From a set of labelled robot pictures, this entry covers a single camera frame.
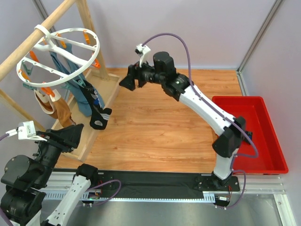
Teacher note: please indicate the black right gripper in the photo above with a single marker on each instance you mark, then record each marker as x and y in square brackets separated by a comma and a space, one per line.
[55, 146]

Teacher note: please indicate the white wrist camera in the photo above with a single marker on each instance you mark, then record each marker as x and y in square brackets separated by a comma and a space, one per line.
[25, 131]
[143, 51]

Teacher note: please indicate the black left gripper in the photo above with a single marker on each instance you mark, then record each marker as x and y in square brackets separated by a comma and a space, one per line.
[144, 71]

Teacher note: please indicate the brown cream hanging sock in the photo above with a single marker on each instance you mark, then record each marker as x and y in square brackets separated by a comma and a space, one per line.
[56, 107]

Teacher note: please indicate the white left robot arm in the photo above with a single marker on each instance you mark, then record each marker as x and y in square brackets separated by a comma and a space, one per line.
[24, 177]

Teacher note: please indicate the teal clothes peg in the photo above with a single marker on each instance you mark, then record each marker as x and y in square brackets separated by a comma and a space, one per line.
[78, 83]

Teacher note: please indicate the red plastic bin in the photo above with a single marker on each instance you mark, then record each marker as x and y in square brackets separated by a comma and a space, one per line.
[271, 159]

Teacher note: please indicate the orange clothes peg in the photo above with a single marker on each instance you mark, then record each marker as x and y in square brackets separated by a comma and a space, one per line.
[96, 64]

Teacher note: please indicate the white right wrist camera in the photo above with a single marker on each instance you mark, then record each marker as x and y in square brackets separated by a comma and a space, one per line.
[25, 131]

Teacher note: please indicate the aluminium corner frame post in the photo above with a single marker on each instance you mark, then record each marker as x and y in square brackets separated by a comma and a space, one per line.
[262, 30]

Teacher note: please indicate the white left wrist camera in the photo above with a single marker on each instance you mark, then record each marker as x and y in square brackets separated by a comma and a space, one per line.
[143, 51]

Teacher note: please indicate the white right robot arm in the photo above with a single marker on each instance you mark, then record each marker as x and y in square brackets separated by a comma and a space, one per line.
[230, 130]

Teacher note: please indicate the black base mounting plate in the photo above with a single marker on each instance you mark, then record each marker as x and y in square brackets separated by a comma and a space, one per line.
[160, 185]

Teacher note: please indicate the long black patterned sock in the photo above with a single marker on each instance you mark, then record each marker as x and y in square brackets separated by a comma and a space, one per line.
[99, 115]

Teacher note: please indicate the blue hanging sock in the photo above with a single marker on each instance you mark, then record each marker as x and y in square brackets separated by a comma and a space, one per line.
[59, 66]
[82, 102]

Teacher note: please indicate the white round clip hanger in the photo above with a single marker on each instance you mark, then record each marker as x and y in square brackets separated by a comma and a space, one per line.
[81, 38]

